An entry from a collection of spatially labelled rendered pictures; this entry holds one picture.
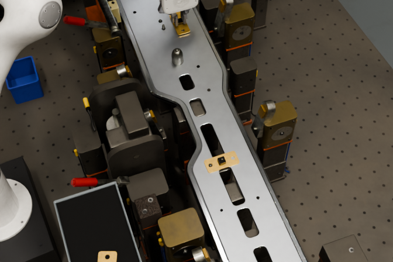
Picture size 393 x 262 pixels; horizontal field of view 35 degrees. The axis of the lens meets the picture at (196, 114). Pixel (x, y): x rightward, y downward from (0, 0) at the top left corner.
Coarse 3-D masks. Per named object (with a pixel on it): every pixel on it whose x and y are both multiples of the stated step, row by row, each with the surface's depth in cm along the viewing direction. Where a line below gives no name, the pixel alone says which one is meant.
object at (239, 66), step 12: (240, 60) 172; (252, 60) 172; (240, 72) 170; (252, 72) 171; (240, 84) 174; (252, 84) 177; (240, 96) 181; (252, 96) 186; (240, 108) 186; (252, 108) 191
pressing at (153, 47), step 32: (128, 0) 184; (128, 32) 177; (160, 32) 177; (192, 32) 177; (160, 64) 171; (192, 64) 170; (224, 64) 171; (160, 96) 165; (192, 96) 165; (224, 96) 164; (192, 128) 159; (224, 128) 159; (192, 160) 154; (256, 160) 154; (224, 192) 149; (256, 192) 149; (224, 224) 145; (256, 224) 145; (288, 224) 145; (224, 256) 140; (288, 256) 140
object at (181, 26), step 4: (176, 12) 180; (180, 16) 179; (180, 20) 178; (180, 24) 177; (184, 24) 178; (176, 28) 177; (180, 28) 177; (184, 28) 177; (188, 28) 177; (180, 32) 176; (184, 32) 176; (188, 32) 176
